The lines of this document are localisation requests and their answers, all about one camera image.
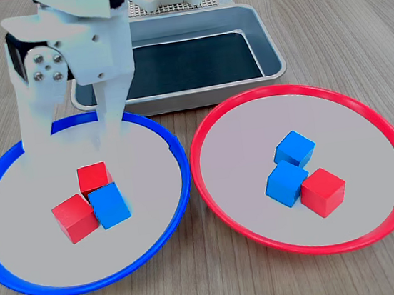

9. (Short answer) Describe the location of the blue-rimmed white plate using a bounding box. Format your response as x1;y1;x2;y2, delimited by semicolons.
0;100;204;295

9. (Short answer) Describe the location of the pale perforated base plate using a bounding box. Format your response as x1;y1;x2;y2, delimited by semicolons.
127;0;220;19

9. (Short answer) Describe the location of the small red cube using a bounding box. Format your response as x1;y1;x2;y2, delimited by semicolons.
49;191;102;248
76;161;114;201
297;164;350;221

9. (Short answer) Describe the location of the black tray mat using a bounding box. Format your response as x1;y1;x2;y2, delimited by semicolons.
84;29;266;106

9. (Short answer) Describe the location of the small blue cube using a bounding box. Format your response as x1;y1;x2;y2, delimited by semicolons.
261;157;313;211
270;127;319;171
86;180;134;232

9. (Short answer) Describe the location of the red-rimmed white plate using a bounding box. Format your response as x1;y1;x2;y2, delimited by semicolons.
181;69;394;272

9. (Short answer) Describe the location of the steel tray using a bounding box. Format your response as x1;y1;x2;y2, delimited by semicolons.
61;0;292;126

